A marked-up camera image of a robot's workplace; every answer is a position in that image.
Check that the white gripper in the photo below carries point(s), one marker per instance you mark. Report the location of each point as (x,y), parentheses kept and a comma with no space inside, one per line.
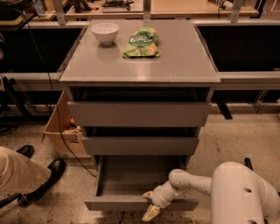
(159,196)

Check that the grey bottom drawer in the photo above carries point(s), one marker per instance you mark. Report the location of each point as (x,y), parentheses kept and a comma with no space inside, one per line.
(122,180)

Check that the grey drawer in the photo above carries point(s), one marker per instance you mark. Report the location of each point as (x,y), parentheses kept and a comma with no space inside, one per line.
(122,180)
(139,114)
(110,145)

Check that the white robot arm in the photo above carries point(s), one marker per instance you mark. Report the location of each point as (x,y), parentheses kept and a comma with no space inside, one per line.
(238,195)

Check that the grey middle drawer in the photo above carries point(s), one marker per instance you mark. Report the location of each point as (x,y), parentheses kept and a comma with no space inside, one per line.
(110,145)

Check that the grey top drawer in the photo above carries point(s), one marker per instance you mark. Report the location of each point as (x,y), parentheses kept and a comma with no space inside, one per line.
(139,114)

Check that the grey drawer cabinet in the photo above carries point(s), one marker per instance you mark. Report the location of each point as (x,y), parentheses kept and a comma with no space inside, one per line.
(140,93)

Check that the black stand base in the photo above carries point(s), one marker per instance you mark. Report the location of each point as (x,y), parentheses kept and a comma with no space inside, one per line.
(247,162)

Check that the cardboard box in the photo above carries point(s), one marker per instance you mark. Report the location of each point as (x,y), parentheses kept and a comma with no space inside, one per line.
(63,134)

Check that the black chair base leg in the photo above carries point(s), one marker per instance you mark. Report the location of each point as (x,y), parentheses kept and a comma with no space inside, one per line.
(21,199)

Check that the black shoe far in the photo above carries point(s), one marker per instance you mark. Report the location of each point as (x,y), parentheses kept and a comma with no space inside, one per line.
(26,150)

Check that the beige trouser leg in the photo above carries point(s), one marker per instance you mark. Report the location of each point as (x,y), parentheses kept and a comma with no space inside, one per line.
(19,174)

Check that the green snack bag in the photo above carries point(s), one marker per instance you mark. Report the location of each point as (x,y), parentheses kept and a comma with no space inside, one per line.
(143,43)

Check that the white ceramic bowl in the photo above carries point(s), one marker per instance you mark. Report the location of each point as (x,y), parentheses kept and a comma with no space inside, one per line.
(105,33)

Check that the wooden workbench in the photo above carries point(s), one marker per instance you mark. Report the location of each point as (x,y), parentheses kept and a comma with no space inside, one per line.
(158,9)

